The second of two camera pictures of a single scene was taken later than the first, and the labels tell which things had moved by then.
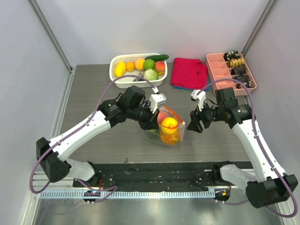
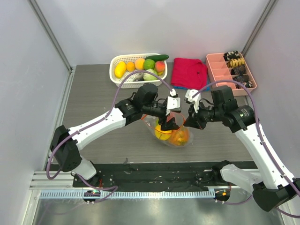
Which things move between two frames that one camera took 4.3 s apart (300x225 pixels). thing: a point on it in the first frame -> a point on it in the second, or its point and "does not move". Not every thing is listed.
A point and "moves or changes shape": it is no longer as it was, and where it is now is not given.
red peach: x=160 y=66 does not move
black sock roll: x=242 y=78 does not move
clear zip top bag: x=171 y=130 moves or changes shape
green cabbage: x=151 y=74 does not move
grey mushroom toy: x=140 y=73 does not move
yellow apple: x=169 y=125 moves or changes shape
